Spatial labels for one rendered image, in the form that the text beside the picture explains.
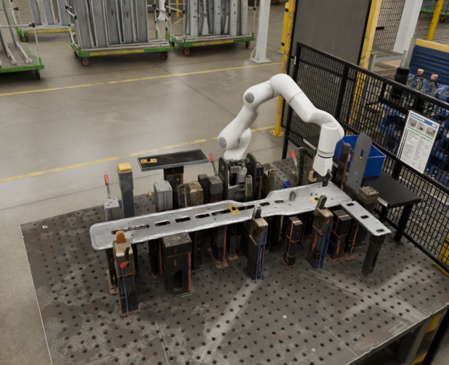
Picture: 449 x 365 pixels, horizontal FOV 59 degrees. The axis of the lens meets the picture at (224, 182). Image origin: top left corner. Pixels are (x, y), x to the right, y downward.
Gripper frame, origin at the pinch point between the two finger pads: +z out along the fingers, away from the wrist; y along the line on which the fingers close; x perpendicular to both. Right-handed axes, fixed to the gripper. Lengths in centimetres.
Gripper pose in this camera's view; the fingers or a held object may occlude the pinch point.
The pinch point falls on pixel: (319, 180)
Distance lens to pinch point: 217.1
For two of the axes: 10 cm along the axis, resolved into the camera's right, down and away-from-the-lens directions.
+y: 3.6, 4.9, -7.9
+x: 9.3, -1.5, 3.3
